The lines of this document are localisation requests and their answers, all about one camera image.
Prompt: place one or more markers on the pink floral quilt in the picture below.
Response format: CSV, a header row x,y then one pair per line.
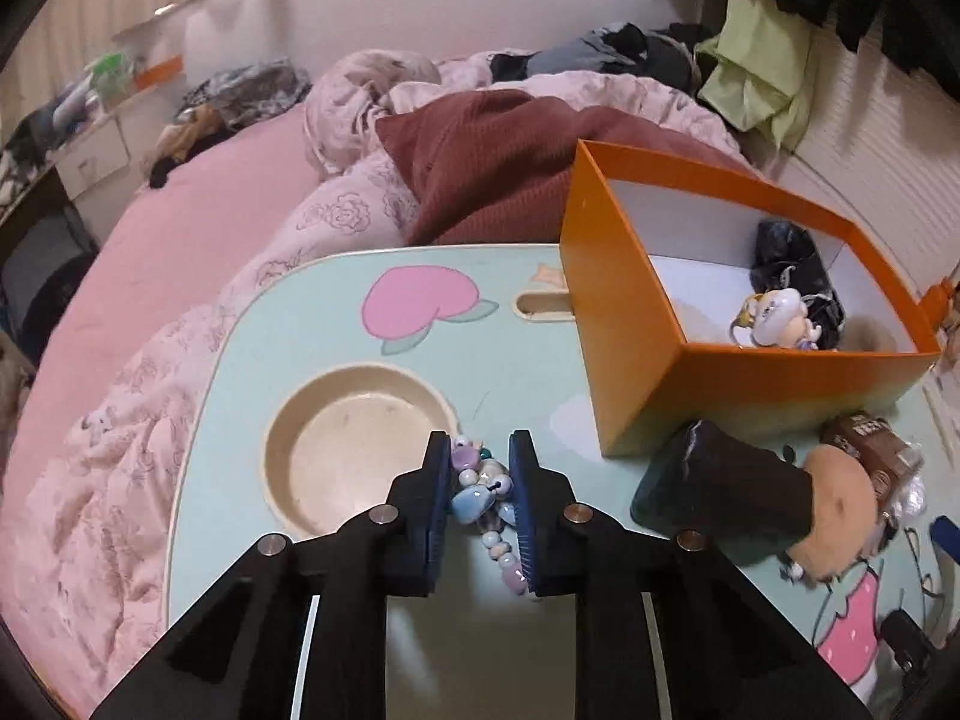
x,y
150,427

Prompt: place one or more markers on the small black object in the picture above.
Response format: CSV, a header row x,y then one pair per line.
x,y
904,641

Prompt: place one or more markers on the grey patterned cloth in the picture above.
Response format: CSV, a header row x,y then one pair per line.
x,y
247,90

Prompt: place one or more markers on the tan and black garment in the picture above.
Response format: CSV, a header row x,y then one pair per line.
x,y
184,142

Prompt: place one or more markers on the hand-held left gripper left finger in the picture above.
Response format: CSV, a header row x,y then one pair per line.
x,y
435,540

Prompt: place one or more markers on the brown snack packet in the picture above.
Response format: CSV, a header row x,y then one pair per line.
x,y
862,439

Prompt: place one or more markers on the maroon knit blanket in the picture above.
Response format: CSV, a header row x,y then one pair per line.
x,y
487,165

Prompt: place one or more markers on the plush doll with tan beret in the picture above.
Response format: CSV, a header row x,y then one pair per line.
x,y
840,495

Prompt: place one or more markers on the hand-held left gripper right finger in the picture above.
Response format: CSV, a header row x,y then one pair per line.
x,y
525,532

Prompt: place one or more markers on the mint green lap table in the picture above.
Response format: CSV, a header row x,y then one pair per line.
x,y
300,345

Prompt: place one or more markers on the black plastic bag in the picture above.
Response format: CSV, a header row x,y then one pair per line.
x,y
784,247

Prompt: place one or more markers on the orange cardboard box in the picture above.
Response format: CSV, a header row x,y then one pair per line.
x,y
720,390

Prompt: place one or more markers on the light green cloth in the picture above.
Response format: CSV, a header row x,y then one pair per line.
x,y
757,67

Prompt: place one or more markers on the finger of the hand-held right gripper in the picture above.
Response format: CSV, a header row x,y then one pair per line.
x,y
945,529

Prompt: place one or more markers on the pink bed sheet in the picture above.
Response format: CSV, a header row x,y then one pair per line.
x,y
187,240

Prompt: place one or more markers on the white drawer cabinet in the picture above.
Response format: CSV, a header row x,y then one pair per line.
x,y
94,157

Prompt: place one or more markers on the pile of dark clothes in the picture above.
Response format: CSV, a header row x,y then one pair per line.
x,y
600,52

